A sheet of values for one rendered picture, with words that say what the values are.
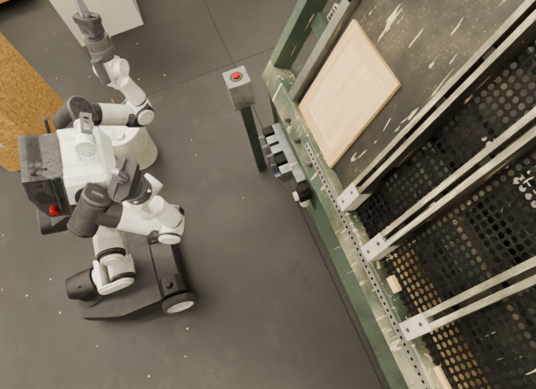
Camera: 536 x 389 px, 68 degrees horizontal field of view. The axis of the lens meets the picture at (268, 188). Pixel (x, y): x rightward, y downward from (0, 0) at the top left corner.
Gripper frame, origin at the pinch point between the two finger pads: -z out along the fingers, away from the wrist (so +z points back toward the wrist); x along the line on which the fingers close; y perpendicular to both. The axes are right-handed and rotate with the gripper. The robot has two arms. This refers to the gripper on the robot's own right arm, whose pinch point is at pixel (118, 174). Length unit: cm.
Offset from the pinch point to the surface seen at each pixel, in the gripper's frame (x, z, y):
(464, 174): 25, 11, 94
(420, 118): 43, 17, 81
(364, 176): 29, 44, 73
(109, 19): 179, 213, -132
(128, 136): 58, 155, -61
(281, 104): 70, 84, 35
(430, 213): 14, 23, 90
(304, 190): 28, 79, 54
